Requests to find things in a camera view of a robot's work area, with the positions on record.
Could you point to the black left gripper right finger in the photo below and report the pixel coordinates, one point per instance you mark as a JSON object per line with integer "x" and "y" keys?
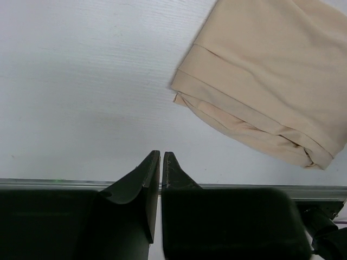
{"x": 227, "y": 223}

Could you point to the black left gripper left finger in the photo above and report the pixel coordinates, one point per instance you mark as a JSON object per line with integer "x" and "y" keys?
{"x": 64, "y": 219}

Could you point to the beige trousers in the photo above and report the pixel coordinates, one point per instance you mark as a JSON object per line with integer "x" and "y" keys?
{"x": 271, "y": 75}

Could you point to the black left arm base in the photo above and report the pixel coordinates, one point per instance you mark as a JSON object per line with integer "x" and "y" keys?
{"x": 328, "y": 240}

